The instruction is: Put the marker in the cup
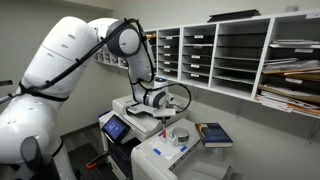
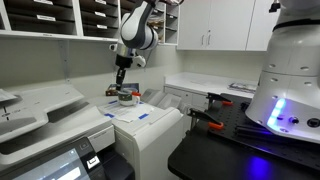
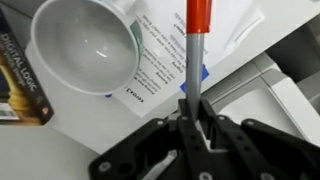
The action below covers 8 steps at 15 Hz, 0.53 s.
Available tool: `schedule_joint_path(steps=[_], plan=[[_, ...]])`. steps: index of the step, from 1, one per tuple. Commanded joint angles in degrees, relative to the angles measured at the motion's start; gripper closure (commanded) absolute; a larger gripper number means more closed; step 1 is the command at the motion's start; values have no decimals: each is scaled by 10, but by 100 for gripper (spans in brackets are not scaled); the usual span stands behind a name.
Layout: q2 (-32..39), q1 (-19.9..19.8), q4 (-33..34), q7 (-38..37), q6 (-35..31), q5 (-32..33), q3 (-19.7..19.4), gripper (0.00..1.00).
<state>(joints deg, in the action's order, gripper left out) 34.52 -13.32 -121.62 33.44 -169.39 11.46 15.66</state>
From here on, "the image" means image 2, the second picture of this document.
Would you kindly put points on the white paper sheet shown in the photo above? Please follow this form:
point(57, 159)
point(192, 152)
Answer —
point(125, 111)

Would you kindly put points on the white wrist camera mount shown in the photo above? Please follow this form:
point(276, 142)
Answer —
point(140, 61)

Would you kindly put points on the white mug with green band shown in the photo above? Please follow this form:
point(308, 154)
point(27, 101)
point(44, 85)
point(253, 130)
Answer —
point(126, 99)

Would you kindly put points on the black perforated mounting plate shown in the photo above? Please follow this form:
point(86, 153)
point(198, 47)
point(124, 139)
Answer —
point(233, 123)

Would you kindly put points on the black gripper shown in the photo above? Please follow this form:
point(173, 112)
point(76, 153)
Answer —
point(124, 62)

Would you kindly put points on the white counter with drawers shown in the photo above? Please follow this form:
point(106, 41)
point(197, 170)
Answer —
point(200, 85)

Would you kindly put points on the blue tape strip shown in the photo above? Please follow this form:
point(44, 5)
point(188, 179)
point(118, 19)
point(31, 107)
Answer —
point(143, 116)
point(109, 115)
point(112, 102)

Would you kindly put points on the dark blue cardboard box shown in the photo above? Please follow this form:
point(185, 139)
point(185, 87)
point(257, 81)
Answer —
point(110, 89)

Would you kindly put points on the white mail sorter shelf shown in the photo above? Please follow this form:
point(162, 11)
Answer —
point(76, 20)

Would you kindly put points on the paper stacks in sorter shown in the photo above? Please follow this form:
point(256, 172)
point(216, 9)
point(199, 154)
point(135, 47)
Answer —
point(160, 23)

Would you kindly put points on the large grey multifunction printer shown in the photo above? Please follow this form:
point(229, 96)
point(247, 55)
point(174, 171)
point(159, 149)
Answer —
point(43, 116)

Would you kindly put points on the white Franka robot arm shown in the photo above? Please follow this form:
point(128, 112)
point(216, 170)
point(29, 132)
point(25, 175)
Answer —
point(136, 30)

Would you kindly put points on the printer touchscreen panel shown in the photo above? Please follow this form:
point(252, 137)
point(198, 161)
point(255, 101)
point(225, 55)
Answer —
point(56, 163)

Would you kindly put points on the white wall cabinet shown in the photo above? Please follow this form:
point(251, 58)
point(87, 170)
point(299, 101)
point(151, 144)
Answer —
point(226, 23)

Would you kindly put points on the stack of papers on counter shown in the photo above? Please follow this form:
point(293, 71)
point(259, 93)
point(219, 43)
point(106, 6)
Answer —
point(243, 87)

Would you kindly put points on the black robot table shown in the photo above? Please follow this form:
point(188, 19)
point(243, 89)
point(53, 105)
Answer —
point(206, 160)

